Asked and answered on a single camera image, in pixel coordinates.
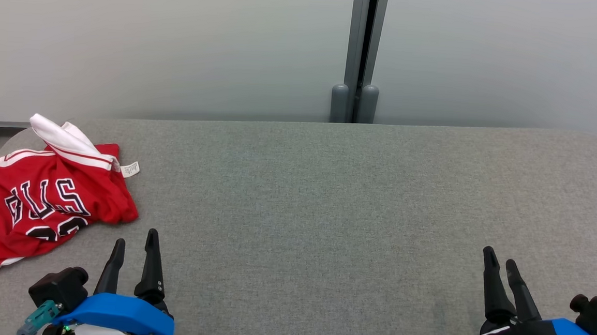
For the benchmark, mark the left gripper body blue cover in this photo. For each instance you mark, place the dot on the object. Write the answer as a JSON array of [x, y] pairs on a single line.
[[123, 315]]

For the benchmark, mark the grey cylindrical post foot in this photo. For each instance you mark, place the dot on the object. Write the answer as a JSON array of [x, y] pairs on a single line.
[[369, 104], [339, 102]]

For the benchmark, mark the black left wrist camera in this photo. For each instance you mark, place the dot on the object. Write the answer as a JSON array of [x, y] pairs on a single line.
[[58, 287]]

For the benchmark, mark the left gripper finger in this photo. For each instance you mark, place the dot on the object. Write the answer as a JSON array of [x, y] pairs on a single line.
[[151, 272], [110, 275]]

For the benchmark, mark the teal left camera connector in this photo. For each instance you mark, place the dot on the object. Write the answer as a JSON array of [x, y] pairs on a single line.
[[40, 317]]

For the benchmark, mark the red Bulls basketball jersey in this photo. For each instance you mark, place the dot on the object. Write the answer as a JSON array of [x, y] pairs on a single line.
[[69, 195]]

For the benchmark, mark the grey partition bottom rail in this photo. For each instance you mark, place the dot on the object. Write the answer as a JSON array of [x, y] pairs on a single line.
[[5, 125]]

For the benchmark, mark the grey double partition post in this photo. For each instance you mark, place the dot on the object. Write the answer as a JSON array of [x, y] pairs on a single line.
[[357, 36]]

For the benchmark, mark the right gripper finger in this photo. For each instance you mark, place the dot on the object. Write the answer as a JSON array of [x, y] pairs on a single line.
[[523, 300], [495, 296]]

